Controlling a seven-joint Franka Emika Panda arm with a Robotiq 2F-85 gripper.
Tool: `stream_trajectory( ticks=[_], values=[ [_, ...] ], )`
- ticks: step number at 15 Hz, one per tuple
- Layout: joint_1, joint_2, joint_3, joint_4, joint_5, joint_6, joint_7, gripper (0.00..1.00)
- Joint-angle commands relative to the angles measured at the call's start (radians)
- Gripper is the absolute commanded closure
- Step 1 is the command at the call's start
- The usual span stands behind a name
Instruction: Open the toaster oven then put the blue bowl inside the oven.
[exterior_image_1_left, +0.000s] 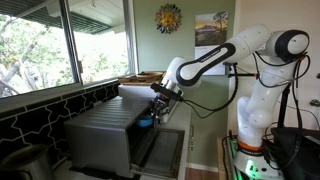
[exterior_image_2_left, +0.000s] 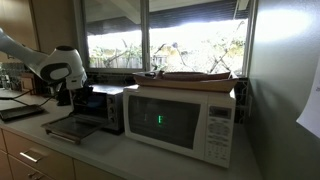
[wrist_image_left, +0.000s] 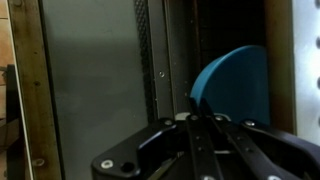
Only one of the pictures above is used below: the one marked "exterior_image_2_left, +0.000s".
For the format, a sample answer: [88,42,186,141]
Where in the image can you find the grey window frame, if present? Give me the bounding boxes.
[73,0,260,78]

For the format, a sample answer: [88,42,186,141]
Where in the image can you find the white microwave oven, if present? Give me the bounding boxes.
[122,84,237,169]

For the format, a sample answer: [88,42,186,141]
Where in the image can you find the white paper sheet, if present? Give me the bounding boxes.
[295,55,320,140]

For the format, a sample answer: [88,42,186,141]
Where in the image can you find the metal drawer handle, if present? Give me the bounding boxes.
[27,170,46,180]
[18,149,43,164]

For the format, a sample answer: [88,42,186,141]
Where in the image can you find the dark metal kettle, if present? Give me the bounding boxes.
[55,87,72,107]

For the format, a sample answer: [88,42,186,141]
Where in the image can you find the wooden serving tray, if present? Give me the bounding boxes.
[132,69,240,94]

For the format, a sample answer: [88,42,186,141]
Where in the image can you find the thin black counter cable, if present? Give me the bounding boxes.
[0,88,58,108]

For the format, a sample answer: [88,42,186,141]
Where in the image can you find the silver toaster oven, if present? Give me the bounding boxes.
[41,83,126,145]

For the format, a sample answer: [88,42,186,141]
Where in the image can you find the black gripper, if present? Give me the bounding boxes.
[70,85,95,110]

